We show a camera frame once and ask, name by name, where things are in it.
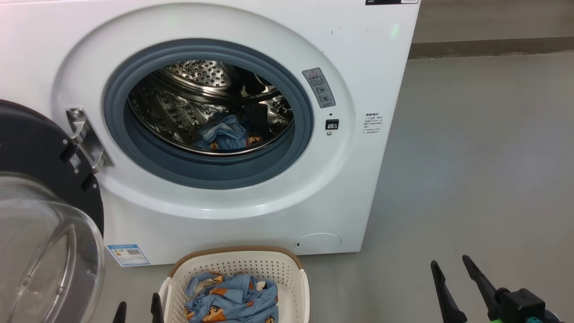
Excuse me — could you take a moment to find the black-rimmed glass washer door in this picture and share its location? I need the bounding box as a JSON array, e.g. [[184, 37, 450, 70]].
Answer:
[[0, 100, 106, 323]]

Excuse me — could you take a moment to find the blue cartoon print garment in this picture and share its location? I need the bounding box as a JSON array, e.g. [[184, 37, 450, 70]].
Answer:
[[184, 271, 279, 323], [194, 113, 263, 151]]

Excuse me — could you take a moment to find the grey warning sticker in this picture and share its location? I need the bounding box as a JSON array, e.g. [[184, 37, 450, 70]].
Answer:
[[302, 67, 336, 109]]

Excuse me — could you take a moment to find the round white filter cover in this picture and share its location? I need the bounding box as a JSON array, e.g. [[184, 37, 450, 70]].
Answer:
[[296, 232, 342, 254]]

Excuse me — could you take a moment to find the grey rubber door seal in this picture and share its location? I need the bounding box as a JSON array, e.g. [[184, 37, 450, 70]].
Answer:
[[103, 38, 314, 190]]

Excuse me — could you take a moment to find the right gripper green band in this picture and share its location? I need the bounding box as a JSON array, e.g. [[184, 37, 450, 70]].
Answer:
[[430, 255, 509, 323]]

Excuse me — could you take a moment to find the printed instruction text label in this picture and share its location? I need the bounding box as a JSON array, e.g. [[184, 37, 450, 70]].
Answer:
[[363, 112, 384, 135]]

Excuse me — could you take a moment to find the cream basket with brown rim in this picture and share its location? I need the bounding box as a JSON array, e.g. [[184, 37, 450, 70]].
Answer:
[[158, 246, 311, 323]]

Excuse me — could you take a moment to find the blue energy label sticker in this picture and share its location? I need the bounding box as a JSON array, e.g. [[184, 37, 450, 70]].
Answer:
[[106, 244, 151, 267]]

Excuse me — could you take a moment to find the stainless steel washer drum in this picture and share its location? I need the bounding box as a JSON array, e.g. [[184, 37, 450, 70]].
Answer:
[[127, 60, 295, 157]]

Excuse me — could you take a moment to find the metal door hinge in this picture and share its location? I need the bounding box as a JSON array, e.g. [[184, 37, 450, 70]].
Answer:
[[66, 108, 113, 175]]

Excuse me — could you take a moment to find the white front-loading washing machine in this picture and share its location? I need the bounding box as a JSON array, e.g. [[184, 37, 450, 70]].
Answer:
[[0, 0, 421, 266]]

